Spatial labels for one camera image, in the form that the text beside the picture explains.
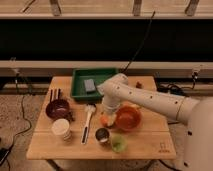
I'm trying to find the orange bowl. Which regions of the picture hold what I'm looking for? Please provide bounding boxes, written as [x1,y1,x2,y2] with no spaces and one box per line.
[115,106,142,131]

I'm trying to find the green plastic tray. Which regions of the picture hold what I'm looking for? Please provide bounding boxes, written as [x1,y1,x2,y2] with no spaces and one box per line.
[71,68,118,101]

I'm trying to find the grey sponge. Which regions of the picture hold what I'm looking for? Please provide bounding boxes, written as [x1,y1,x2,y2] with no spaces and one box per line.
[84,79,96,93]

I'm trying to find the black cable right floor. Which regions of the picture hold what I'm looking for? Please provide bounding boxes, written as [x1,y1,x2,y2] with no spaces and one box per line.
[157,83,194,98]

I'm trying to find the metal cup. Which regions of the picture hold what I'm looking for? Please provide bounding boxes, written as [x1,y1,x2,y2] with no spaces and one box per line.
[95,128,110,144]

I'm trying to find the dark red grapes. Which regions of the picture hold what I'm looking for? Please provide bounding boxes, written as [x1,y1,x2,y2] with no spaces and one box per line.
[136,82,143,89]

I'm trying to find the dark fork utensils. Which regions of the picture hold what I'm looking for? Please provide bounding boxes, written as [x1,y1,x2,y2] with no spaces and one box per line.
[50,89,61,102]

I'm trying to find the white paper cup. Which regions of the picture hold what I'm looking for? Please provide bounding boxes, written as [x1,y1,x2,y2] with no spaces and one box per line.
[51,119,71,140]

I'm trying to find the green plastic cup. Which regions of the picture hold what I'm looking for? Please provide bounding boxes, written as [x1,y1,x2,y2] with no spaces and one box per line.
[110,134,127,153]

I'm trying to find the black cable left floor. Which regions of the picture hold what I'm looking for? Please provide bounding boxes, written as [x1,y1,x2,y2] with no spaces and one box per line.
[0,94,33,166]

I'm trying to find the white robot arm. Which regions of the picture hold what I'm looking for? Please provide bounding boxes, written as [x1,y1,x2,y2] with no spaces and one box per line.
[98,73,213,171]

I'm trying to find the black cable floor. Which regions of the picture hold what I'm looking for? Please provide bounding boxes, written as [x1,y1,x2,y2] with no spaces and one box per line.
[0,94,33,166]
[157,83,194,98]

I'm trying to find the black cable to wall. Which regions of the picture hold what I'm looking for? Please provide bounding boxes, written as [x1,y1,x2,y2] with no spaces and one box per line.
[119,10,157,75]

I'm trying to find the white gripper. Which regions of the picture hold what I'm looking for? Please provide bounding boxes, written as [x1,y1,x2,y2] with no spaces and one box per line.
[102,110,116,127]

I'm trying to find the wooden table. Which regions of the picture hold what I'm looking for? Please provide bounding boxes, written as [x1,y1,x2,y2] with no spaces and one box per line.
[27,76,176,160]

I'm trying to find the orange red apple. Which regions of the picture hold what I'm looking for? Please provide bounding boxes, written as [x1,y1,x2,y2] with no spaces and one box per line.
[100,115,109,127]

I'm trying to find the dark red bowl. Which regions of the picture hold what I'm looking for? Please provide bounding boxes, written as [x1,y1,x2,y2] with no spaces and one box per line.
[46,99,70,120]

